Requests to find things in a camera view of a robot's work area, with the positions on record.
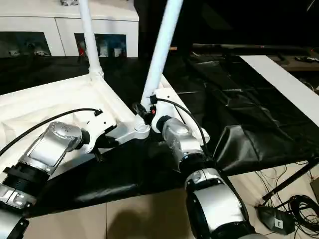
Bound white plastic table leg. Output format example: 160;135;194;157
171;99;200;133
78;0;105;81
160;74;210;144
134;0;184;133

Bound white plastic table top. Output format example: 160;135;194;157
0;73;152;183

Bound black table mat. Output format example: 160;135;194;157
0;53;319;219

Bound white glass-door cabinet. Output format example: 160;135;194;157
0;0;140;59

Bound black fabric covered furniture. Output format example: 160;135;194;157
134;0;319;50

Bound long black pole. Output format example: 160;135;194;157
192;43;319;52

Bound white flat board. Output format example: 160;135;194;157
238;54;319;118

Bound black tripod leg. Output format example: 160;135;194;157
262;156;319;200

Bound black flat gadget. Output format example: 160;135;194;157
295;55;319;63

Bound grey metal floor box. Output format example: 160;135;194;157
310;176;319;198

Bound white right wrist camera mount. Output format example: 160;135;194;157
149;88;175;133

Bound thin black floor cables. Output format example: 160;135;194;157
253;161;312;207

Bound black coiled cables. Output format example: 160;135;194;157
286;195;319;239

